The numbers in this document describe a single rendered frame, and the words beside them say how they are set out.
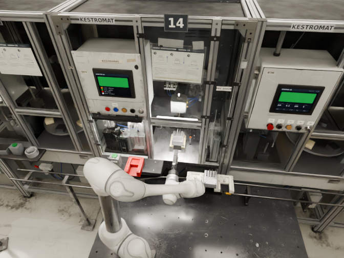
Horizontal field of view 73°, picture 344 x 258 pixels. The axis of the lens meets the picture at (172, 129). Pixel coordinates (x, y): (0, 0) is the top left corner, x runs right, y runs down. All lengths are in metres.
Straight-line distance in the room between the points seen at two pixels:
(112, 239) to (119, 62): 1.08
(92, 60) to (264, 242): 1.69
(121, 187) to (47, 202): 2.13
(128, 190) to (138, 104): 0.69
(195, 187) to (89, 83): 0.96
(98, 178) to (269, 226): 1.36
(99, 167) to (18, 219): 2.08
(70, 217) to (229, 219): 1.74
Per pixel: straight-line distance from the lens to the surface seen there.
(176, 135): 1.98
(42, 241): 2.91
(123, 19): 1.36
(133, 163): 1.90
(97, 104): 1.70
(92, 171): 1.19
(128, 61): 1.44
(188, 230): 1.88
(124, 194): 1.08
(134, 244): 1.56
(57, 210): 3.03
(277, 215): 2.09
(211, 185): 1.81
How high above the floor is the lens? 2.39
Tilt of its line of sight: 42 degrees down
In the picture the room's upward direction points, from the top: 1 degrees counter-clockwise
